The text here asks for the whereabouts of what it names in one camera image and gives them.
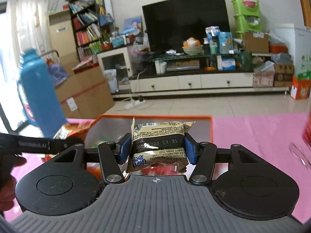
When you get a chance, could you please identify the red orange snack bag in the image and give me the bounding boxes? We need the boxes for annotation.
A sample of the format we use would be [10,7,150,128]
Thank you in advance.
[43,122,94,162]

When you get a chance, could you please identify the beige Chips Ahoy pack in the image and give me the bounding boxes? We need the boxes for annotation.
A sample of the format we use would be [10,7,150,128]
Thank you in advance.
[127,119,195,173]

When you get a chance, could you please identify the red dried jujube pack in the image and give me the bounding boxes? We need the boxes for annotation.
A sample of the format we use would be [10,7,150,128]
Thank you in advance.
[140,165,184,176]

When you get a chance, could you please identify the person's left hand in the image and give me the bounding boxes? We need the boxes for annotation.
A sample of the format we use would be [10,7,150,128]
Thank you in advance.
[1,155,27,214]

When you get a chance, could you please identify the blue thermos jug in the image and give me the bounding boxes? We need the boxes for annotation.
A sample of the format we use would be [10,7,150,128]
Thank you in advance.
[17,48,66,138]

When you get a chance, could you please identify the white power strip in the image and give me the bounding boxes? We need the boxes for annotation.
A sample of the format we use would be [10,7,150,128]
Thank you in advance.
[124,99,146,110]

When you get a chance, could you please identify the large cardboard box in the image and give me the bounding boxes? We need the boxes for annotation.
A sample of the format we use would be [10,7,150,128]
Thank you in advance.
[55,66,114,119]

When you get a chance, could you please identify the white TV stand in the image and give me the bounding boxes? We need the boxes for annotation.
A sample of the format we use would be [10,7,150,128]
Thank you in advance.
[128,50,291,96]

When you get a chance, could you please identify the white glass door cabinet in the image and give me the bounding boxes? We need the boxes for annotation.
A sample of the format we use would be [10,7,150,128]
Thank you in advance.
[97,47,133,93]

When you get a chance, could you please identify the blue tissue box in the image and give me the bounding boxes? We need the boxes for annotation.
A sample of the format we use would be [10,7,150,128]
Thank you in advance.
[221,58,236,70]

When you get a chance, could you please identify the beige floor air conditioner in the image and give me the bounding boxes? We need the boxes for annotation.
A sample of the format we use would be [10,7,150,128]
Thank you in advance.
[48,10,76,57]

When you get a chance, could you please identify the fruit bowl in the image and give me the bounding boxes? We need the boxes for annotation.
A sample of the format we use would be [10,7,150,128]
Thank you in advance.
[182,37,203,55]

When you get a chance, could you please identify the stacked brown cartons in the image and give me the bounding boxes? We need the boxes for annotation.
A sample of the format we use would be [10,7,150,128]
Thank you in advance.
[273,64,294,87]

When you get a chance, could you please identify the orange white carton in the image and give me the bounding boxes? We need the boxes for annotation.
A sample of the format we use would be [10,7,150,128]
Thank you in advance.
[290,77,310,100]

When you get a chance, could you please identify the cardboard box on stand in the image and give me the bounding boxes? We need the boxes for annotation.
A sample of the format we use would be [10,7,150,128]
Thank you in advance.
[242,32,269,53]

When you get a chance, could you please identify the dark bookshelf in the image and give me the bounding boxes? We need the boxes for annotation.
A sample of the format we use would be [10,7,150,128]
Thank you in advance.
[66,0,114,61]

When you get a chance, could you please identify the black television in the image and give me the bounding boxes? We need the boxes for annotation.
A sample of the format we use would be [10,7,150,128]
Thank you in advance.
[142,0,230,53]

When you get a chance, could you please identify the white curtain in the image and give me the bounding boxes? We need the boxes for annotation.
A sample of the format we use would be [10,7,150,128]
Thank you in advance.
[6,0,58,61]

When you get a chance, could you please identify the green plastic drawer tower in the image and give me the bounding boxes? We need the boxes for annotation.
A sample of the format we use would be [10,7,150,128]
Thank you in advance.
[232,0,262,39]

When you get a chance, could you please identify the white refrigerator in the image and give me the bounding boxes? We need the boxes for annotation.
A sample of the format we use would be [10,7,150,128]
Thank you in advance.
[275,24,311,79]

